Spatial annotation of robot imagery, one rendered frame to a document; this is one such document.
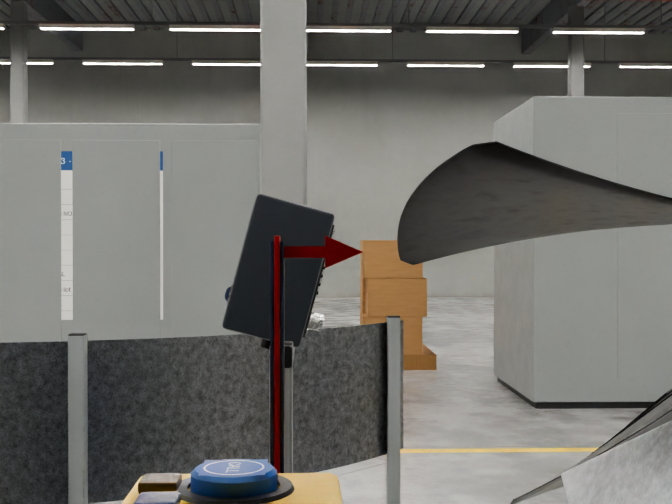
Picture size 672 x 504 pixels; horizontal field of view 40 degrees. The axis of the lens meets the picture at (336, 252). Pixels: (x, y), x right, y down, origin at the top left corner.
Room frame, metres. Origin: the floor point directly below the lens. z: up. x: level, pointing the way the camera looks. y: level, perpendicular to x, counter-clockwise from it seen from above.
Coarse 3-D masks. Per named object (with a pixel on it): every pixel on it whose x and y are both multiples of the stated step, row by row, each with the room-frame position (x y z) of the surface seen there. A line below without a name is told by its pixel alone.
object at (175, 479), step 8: (144, 480) 0.42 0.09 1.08; (152, 480) 0.42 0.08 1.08; (160, 480) 0.42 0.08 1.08; (168, 480) 0.42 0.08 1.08; (176, 480) 0.42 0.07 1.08; (144, 488) 0.42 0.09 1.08; (152, 488) 0.42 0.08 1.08; (160, 488) 0.42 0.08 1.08; (168, 488) 0.42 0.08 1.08; (176, 488) 0.42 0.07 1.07
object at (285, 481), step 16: (288, 480) 0.44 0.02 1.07; (304, 480) 0.44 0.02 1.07; (320, 480) 0.44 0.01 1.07; (336, 480) 0.45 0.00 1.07; (128, 496) 0.42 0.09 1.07; (192, 496) 0.41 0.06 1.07; (256, 496) 0.41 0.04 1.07; (272, 496) 0.41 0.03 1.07; (288, 496) 0.41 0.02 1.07; (304, 496) 0.41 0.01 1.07; (320, 496) 0.41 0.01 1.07; (336, 496) 0.42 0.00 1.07
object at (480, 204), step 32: (448, 160) 0.57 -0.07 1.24; (480, 160) 0.56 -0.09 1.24; (512, 160) 0.56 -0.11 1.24; (544, 160) 0.55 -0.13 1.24; (416, 192) 0.63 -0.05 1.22; (448, 192) 0.62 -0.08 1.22; (480, 192) 0.62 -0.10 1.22; (512, 192) 0.61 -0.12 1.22; (544, 192) 0.61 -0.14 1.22; (576, 192) 0.60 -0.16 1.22; (608, 192) 0.59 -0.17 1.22; (640, 192) 0.58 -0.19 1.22; (416, 224) 0.68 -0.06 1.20; (448, 224) 0.69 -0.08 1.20; (480, 224) 0.69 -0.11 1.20; (512, 224) 0.69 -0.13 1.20; (544, 224) 0.70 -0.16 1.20; (576, 224) 0.70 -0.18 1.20; (608, 224) 0.71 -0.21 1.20; (640, 224) 0.71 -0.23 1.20; (416, 256) 0.74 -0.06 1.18
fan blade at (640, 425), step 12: (648, 408) 0.83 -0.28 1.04; (660, 408) 0.76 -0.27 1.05; (636, 420) 0.81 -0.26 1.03; (648, 420) 0.75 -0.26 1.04; (660, 420) 0.88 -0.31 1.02; (624, 432) 0.78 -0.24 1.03; (636, 432) 0.75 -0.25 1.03; (612, 444) 0.77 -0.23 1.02; (588, 456) 0.79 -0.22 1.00; (552, 480) 0.78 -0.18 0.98; (528, 492) 0.79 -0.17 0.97; (540, 492) 0.83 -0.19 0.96
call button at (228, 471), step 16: (208, 464) 0.43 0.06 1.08; (224, 464) 0.43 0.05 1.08; (240, 464) 0.43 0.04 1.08; (256, 464) 0.43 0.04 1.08; (192, 480) 0.42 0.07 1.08; (208, 480) 0.41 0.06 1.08; (224, 480) 0.41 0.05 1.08; (240, 480) 0.41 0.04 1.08; (256, 480) 0.41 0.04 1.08; (272, 480) 0.42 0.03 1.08; (208, 496) 0.41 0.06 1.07; (224, 496) 0.41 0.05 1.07; (240, 496) 0.41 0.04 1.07
